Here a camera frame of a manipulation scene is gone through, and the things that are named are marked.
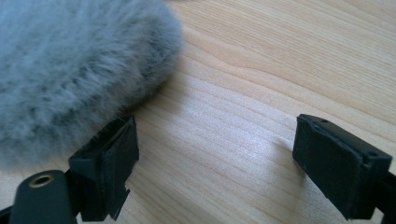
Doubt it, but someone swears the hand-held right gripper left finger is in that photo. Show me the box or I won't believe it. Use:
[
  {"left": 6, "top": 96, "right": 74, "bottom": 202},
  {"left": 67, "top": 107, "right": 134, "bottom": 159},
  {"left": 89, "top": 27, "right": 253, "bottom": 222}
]
[{"left": 68, "top": 115, "right": 140, "bottom": 222}]

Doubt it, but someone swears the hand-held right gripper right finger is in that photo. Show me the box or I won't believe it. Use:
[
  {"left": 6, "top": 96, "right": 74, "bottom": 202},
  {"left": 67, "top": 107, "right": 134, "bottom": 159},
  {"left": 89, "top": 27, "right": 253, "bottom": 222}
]
[{"left": 291, "top": 113, "right": 394, "bottom": 220}]

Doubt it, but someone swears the grey fleece mitten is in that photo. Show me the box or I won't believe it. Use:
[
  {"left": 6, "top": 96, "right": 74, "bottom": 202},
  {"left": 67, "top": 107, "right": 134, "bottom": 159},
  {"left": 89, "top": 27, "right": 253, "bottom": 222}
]
[{"left": 0, "top": 0, "right": 185, "bottom": 173}]

